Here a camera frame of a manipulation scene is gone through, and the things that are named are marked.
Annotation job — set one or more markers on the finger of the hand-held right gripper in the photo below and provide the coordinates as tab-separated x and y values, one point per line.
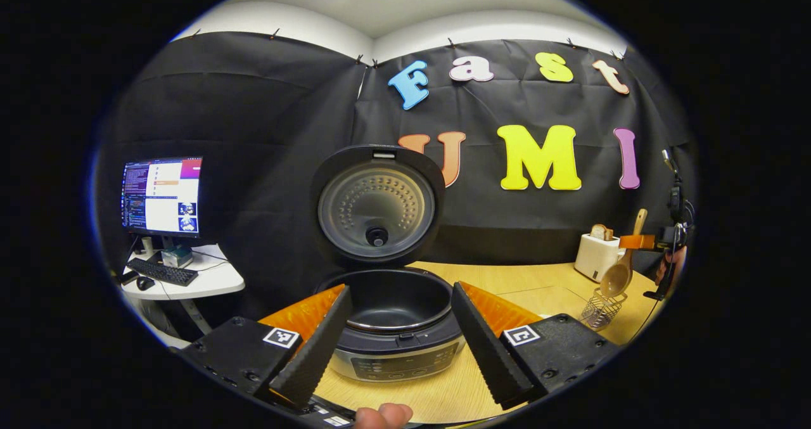
637	242

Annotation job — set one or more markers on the white side table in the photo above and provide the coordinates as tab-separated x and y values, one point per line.
215	280

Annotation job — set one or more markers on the black computer mouse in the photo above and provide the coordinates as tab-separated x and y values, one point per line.
145	283

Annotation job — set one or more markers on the dark grey rice cooker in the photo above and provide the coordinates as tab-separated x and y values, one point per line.
380	207

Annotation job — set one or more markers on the toast slice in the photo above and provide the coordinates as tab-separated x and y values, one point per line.
602	232

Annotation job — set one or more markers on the computer monitor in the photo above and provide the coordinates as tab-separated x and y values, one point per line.
161	198

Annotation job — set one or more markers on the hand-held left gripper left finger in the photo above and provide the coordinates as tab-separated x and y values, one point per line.
313	353

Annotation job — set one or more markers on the wooden spoon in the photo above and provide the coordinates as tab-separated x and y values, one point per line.
618	277

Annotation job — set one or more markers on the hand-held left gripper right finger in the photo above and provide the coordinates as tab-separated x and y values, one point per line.
485	350

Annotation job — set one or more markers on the black keyboard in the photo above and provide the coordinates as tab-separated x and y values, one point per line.
163	272

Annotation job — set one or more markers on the white toaster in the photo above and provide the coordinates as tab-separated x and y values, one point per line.
595	258

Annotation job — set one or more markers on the small green box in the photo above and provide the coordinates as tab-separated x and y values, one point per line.
177	256

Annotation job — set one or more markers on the flat black device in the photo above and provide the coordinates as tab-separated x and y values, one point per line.
127	277

